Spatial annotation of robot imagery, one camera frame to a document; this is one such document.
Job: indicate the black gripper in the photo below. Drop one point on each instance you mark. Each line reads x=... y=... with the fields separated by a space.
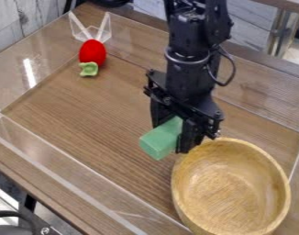
x=181 y=93

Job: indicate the green rectangular stick block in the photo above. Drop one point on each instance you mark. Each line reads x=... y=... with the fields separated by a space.
x=159 y=142

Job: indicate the brown wooden bowl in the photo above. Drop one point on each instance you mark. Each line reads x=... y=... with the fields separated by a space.
x=230 y=189

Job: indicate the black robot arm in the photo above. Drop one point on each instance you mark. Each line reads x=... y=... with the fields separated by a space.
x=199 y=26

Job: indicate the red felt strawberry toy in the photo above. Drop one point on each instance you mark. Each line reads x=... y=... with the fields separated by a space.
x=93 y=56

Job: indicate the clear acrylic front wall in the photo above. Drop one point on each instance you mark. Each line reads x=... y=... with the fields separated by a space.
x=97 y=205

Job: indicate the clear acrylic corner bracket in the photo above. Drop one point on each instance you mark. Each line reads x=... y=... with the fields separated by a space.
x=82 y=33

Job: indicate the metal frame in background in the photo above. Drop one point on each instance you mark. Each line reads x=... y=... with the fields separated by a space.
x=282 y=33

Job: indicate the black table leg bracket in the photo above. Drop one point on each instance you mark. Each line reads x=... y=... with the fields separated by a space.
x=39 y=226

